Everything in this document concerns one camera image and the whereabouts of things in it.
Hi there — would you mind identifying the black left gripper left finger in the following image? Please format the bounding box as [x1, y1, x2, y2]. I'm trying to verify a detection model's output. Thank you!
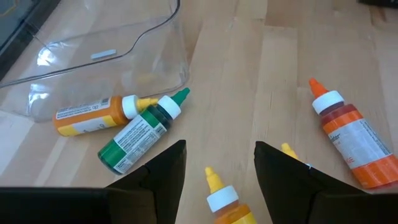
[105, 139, 188, 224]

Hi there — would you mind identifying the green food colouring bottle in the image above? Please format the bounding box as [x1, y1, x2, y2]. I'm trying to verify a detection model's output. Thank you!
[97, 87, 191, 175]

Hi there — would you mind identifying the clear plastic container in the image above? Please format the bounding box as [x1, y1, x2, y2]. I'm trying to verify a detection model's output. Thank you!
[0, 0, 191, 123]

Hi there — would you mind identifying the orange-tipped food colouring bottle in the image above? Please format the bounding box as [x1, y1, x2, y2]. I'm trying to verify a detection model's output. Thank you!
[308, 77, 398, 190]

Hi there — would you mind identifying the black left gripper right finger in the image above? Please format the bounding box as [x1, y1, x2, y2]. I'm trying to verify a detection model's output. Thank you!
[253, 141, 371, 224]

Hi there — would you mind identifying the black metal table frame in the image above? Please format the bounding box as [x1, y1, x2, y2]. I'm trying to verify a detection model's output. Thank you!
[0, 0, 62, 80]

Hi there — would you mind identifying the yellow-tipped food colouring bottle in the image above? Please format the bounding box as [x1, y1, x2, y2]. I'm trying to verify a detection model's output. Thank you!
[204, 166, 258, 224]
[280, 142, 313, 170]
[52, 94, 159, 138]

